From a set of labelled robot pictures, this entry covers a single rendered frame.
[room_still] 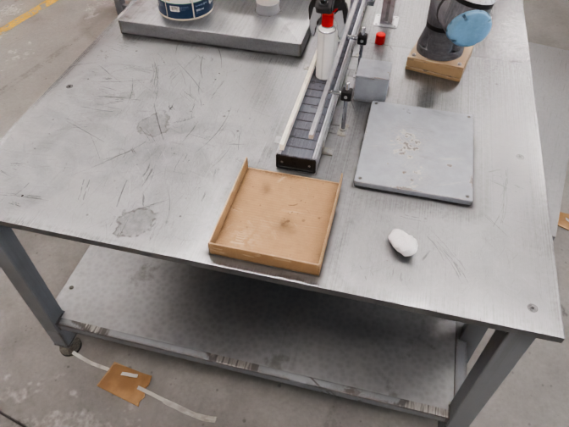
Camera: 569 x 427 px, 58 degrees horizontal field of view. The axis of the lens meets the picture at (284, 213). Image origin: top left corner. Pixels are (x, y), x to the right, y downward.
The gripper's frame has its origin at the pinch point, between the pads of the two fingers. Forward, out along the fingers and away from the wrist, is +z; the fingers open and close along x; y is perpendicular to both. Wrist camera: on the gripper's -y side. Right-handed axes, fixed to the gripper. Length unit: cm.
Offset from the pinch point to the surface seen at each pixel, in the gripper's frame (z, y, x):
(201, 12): 12, 26, 49
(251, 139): 18.6, -28.5, 15.1
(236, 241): 18, -66, 8
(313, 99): 13.6, -12.5, 0.6
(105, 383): 101, -78, 60
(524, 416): 101, -53, -86
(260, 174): 18.1, -42.4, 8.7
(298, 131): 13.6, -28.0, 1.7
